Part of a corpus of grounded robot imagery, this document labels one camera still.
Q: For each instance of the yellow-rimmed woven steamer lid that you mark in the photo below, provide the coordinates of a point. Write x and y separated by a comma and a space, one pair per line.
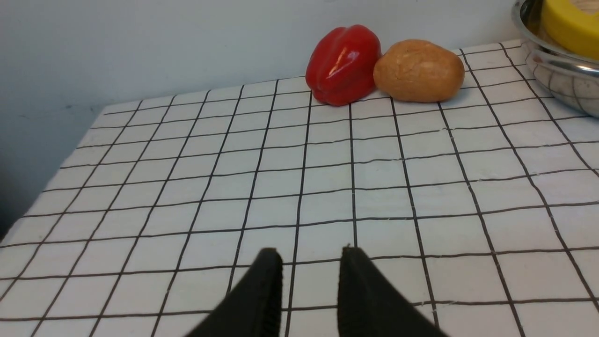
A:
572, 25

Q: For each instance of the red bell pepper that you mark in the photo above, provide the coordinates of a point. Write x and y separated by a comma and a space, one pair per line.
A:
340, 69

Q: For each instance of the white grid tablecloth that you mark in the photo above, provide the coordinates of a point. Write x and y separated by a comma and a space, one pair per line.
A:
482, 211

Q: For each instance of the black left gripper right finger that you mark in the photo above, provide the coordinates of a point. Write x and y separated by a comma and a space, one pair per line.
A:
369, 306

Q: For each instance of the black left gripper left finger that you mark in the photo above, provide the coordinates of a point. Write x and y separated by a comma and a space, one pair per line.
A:
253, 308

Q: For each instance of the stainless steel pot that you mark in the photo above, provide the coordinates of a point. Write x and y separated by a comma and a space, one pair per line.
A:
557, 65

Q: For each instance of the brown potato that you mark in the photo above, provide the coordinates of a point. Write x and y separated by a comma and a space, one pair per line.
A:
419, 71

